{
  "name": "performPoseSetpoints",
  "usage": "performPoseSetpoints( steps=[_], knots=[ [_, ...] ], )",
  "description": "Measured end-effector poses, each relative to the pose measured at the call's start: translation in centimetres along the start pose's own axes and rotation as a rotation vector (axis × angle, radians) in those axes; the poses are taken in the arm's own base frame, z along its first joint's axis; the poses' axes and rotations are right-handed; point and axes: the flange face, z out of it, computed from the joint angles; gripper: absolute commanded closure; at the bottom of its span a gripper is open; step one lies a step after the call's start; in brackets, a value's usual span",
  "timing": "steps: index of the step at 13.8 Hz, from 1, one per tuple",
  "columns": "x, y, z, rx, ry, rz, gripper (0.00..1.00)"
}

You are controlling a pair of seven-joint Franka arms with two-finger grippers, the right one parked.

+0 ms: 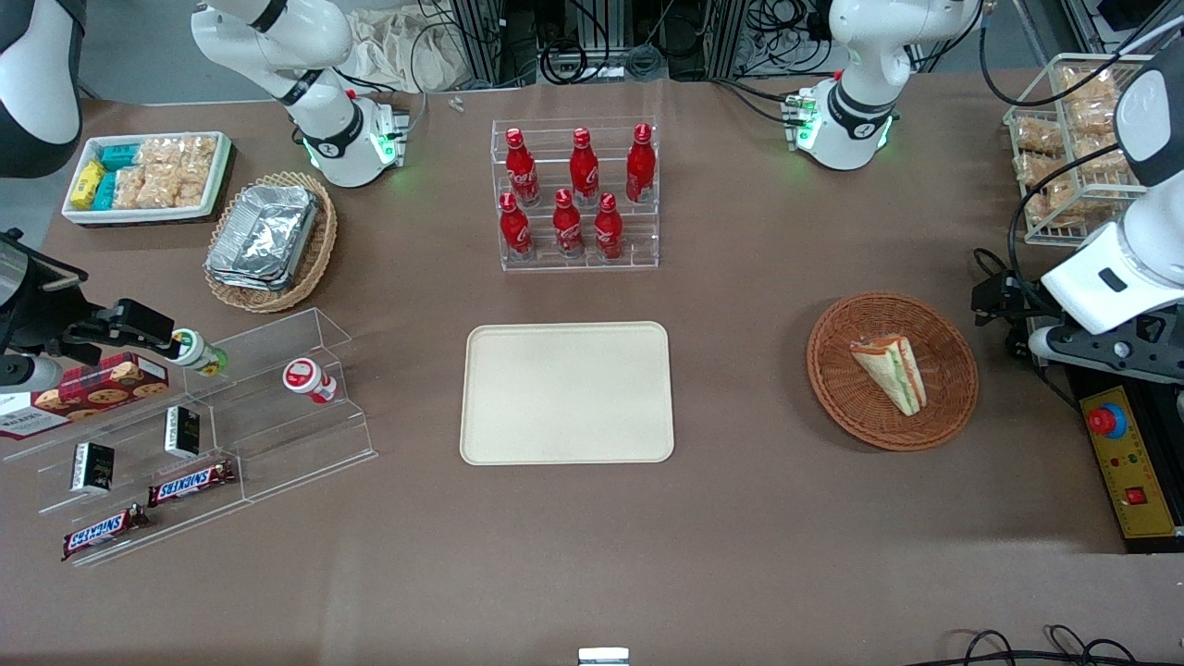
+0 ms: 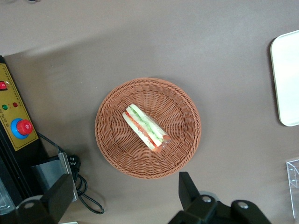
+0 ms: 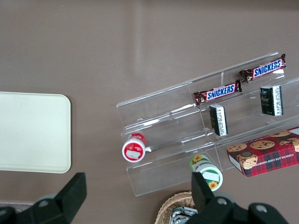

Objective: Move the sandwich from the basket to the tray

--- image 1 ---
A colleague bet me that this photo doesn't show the stacked aluminium foil trays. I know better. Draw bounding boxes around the stacked aluminium foil trays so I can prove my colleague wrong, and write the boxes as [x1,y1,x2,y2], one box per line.
[205,184,320,292]

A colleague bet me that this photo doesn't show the red tartan cookie box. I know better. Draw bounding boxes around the red tartan cookie box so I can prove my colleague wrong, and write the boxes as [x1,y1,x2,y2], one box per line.
[0,352,170,441]

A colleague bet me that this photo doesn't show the clear acrylic bottle rack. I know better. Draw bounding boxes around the clear acrylic bottle rack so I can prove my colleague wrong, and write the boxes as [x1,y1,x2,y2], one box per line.
[490,116,661,272]

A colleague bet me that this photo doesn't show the Snickers chocolate bar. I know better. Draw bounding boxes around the Snickers chocolate bar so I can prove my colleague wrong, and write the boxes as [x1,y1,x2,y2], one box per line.
[148,460,237,508]
[62,504,151,561]

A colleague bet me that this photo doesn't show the round brown wicker basket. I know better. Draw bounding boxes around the round brown wicker basket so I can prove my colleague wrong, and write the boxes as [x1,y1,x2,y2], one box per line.
[807,292,980,452]

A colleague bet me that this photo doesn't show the red cola bottle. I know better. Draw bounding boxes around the red cola bottle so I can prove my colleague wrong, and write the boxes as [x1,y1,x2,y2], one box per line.
[569,128,599,206]
[594,192,623,260]
[505,128,541,207]
[553,189,586,259]
[626,123,657,204]
[499,191,534,260]

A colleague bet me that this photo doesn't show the white rectangular snack tray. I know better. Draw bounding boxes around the white rectangular snack tray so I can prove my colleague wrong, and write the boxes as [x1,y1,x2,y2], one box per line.
[61,131,232,226]

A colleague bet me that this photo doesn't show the oval tan wicker basket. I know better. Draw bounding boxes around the oval tan wicker basket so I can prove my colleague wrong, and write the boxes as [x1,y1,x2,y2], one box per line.
[203,171,339,314]

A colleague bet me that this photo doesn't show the clear bag of fried snacks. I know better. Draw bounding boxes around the clear bag of fried snacks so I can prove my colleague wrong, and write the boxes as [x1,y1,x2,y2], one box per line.
[1064,97,1122,142]
[1022,178,1081,228]
[1015,116,1065,155]
[1059,67,1122,105]

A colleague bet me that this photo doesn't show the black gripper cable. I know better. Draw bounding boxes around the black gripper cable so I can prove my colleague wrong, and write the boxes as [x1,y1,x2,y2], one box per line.
[1008,143,1125,306]

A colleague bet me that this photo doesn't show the coiled black cables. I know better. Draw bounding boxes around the coiled black cables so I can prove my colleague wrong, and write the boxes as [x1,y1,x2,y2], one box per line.
[539,37,669,86]

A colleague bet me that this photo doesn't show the clear acrylic stepped shelf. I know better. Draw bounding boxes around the clear acrylic stepped shelf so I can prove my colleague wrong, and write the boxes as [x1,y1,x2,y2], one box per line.
[0,307,378,567]

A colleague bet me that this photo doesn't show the green capped drink bottle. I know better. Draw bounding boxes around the green capped drink bottle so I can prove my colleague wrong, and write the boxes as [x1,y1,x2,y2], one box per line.
[171,328,228,377]

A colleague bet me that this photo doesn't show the triangle sandwich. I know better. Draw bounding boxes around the triangle sandwich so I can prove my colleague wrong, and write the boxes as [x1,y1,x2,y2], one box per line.
[849,335,928,416]

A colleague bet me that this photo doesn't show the black floor cables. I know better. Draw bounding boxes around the black floor cables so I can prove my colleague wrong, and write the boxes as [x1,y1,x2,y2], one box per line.
[925,624,1153,666]

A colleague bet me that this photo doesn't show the small black box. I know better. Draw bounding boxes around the small black box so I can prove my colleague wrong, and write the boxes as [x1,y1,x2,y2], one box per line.
[71,442,116,493]
[165,405,202,460]

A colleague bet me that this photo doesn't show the white wire basket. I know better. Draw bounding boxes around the white wire basket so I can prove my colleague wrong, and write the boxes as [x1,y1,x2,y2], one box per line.
[1004,53,1159,247]

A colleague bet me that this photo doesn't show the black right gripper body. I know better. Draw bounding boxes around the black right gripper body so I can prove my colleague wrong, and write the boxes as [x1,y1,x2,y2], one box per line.
[0,231,93,360]

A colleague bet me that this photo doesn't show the yellow snack packet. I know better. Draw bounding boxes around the yellow snack packet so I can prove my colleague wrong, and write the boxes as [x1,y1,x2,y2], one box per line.
[70,159,107,210]

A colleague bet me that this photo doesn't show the clear bag of rice crackers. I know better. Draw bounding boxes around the clear bag of rice crackers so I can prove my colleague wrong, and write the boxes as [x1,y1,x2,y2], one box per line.
[111,165,149,211]
[134,136,219,172]
[174,157,216,209]
[139,166,179,210]

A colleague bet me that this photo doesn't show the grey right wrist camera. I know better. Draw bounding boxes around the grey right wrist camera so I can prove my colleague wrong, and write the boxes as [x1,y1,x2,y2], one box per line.
[0,356,64,391]

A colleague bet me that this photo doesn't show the crumpled beige cloth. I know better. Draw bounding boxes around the crumpled beige cloth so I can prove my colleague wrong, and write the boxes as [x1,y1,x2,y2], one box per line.
[347,9,475,93]

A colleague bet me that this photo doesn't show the yellow emergency stop box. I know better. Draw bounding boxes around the yellow emergency stop box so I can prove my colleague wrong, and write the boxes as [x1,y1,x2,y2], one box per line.
[1064,363,1184,554]

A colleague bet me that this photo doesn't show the cream plastic tray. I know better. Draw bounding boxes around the cream plastic tray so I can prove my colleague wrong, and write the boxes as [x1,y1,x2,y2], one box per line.
[460,321,675,465]

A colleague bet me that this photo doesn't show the red capped drink bottle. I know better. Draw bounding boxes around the red capped drink bottle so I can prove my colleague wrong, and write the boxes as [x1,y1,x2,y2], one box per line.
[282,358,339,405]

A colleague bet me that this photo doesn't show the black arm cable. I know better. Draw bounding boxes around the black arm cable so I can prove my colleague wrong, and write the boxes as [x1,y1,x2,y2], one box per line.
[979,0,1159,108]

